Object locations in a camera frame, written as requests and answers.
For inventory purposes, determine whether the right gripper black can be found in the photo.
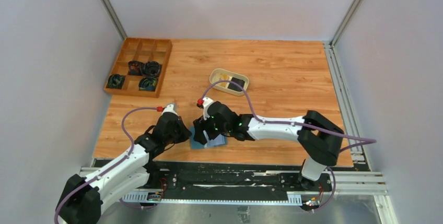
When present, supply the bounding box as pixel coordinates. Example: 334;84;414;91
193;114;231;145

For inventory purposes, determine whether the blue leather card holder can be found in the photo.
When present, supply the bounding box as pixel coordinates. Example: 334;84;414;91
190;126;227;150

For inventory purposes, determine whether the gold credit card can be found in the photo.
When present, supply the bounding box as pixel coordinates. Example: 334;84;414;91
214;73;231;86

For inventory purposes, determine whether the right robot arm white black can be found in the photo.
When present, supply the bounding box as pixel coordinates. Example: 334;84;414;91
193;99;345;192

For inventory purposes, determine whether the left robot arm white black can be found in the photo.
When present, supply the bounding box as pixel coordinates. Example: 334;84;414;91
54;111;191;223

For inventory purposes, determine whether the rolled dark belt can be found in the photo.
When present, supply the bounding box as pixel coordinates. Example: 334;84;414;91
106;74;126;89
141;61;162;78
138;77;158;91
128;61;144;76

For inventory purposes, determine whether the beige oval tray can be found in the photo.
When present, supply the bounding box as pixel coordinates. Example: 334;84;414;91
209;68;250;97

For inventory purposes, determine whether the wooden compartment organizer box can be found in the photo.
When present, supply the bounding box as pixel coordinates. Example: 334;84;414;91
104;38;172;98

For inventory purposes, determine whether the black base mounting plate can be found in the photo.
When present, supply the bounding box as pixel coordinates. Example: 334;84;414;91
136;161;334;205

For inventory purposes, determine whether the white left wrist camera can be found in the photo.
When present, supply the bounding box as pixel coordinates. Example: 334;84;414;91
156;102;178;116

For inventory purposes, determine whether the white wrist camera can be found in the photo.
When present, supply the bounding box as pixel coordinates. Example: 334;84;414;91
156;102;178;116
196;97;215;120

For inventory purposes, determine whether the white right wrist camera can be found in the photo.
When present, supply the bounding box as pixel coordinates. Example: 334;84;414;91
196;97;215;120

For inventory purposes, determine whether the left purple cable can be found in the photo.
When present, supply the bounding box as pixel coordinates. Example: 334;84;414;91
53;106;164;224

